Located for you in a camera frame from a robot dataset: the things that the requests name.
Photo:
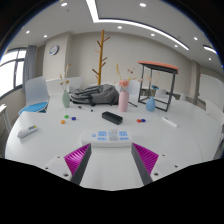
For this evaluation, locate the ceiling light strip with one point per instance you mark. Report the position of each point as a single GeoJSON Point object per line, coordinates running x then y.
{"type": "Point", "coordinates": [133, 23]}

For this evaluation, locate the grey curtain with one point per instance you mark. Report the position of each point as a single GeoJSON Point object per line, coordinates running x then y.
{"type": "Point", "coordinates": [29, 66]}

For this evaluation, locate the white power strip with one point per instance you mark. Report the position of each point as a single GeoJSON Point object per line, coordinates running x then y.
{"type": "Point", "coordinates": [96, 140]}

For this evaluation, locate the orange bottle cap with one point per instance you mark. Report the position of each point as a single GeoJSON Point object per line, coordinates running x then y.
{"type": "Point", "coordinates": [62, 122]}

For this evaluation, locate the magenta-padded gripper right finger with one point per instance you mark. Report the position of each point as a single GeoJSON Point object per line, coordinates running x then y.
{"type": "Point", "coordinates": [146, 159]}

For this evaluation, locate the thin black pen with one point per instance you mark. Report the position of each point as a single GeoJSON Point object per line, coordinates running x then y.
{"type": "Point", "coordinates": [132, 104]}

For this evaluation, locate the green vase with dried stems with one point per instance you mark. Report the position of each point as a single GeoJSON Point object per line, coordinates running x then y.
{"type": "Point", "coordinates": [66, 99]}

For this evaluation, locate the red bottle cap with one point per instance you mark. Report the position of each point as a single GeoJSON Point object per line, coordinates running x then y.
{"type": "Point", "coordinates": [138, 120]}

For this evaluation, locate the white chair with blue cushion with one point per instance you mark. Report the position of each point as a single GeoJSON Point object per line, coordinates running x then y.
{"type": "Point", "coordinates": [35, 91]}

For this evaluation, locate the white wall board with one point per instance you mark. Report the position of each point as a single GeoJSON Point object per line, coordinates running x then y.
{"type": "Point", "coordinates": [210, 90]}

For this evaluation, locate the round wall clock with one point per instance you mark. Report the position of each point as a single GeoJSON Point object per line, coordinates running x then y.
{"type": "Point", "coordinates": [54, 50]}

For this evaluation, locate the grey backpack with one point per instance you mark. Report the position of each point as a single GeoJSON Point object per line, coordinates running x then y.
{"type": "Point", "coordinates": [100, 95]}

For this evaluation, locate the black frame orange-topped table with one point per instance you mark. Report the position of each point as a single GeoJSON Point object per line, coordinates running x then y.
{"type": "Point", "coordinates": [158, 65]}

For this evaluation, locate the wooden coat stand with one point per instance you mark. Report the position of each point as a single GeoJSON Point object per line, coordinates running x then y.
{"type": "Point", "coordinates": [101, 56]}

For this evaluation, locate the blue vase with flowers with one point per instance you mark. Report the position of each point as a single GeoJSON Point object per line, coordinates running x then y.
{"type": "Point", "coordinates": [150, 105]}

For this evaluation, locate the white remote with coloured buttons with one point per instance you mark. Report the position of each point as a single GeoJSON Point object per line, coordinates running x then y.
{"type": "Point", "coordinates": [27, 131]}

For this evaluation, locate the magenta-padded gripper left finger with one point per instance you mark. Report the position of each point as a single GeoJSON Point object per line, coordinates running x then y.
{"type": "Point", "coordinates": [77, 159]}

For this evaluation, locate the round ceiling spotlights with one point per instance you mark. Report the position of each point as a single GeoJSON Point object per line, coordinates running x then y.
{"type": "Point", "coordinates": [142, 4]}

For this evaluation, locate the pink vase with flowers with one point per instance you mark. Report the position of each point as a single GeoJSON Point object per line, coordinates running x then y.
{"type": "Point", "coordinates": [123, 101]}

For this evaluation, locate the green bottle cap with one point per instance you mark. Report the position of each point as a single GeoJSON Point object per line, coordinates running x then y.
{"type": "Point", "coordinates": [66, 116]}

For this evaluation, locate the window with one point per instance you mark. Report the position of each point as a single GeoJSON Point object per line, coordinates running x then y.
{"type": "Point", "coordinates": [8, 75]}

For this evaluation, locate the black rectangular case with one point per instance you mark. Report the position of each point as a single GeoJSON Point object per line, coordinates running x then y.
{"type": "Point", "coordinates": [112, 117]}

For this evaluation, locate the black and white marker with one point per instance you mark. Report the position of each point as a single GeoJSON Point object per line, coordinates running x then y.
{"type": "Point", "coordinates": [85, 108]}

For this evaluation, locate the plain white remote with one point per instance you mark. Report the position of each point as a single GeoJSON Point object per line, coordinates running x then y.
{"type": "Point", "coordinates": [169, 121]}

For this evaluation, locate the blue bottle cap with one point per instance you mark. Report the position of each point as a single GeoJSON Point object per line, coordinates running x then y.
{"type": "Point", "coordinates": [143, 120]}
{"type": "Point", "coordinates": [73, 118]}

